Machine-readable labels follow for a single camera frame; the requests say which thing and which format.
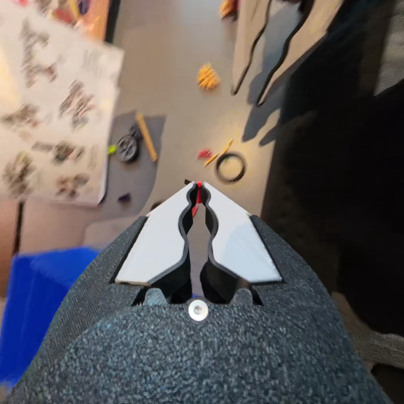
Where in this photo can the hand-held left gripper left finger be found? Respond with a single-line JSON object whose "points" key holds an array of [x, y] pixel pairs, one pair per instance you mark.
{"points": [[154, 249]]}

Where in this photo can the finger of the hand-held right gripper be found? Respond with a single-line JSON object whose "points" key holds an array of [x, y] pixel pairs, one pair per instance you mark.
{"points": [[249, 25], [311, 28]]}

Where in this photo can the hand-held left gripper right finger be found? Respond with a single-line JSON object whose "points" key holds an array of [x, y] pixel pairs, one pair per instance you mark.
{"points": [[246, 252]]}

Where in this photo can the short red toy rod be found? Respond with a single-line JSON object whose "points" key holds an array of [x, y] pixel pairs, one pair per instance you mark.
{"points": [[199, 194]]}

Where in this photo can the blue bin with toy pieces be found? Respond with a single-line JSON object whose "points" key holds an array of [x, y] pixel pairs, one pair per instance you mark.
{"points": [[38, 299]]}

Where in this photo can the small purple toy piece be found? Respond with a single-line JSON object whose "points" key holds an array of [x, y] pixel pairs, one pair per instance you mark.
{"points": [[124, 198]]}

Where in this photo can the yellow toy connector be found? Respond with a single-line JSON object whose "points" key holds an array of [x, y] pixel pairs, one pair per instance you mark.
{"points": [[208, 77]]}

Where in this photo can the black toy tyre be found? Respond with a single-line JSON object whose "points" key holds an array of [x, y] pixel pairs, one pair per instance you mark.
{"points": [[217, 168]]}

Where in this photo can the black perforated pad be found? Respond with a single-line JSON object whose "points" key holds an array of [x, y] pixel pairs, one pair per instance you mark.
{"points": [[331, 205]]}

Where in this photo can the short yellow toy rod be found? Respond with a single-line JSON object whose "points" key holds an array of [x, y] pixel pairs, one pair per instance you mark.
{"points": [[227, 146], [211, 159]]}

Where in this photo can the small red toy connector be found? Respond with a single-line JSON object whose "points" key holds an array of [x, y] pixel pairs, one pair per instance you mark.
{"points": [[204, 154]]}

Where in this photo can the small green toy piece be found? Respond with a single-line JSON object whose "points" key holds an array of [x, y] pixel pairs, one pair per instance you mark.
{"points": [[112, 149]]}

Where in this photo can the long yellow toy rod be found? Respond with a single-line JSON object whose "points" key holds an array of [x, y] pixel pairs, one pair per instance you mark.
{"points": [[146, 137]]}

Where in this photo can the dark flat board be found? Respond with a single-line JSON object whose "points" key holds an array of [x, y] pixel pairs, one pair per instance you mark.
{"points": [[113, 22]]}

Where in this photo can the orange toy set bag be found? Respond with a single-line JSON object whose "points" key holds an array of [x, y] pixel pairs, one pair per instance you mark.
{"points": [[94, 25]]}

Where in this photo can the printed instruction booklet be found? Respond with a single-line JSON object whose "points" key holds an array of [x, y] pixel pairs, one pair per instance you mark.
{"points": [[47, 94]]}

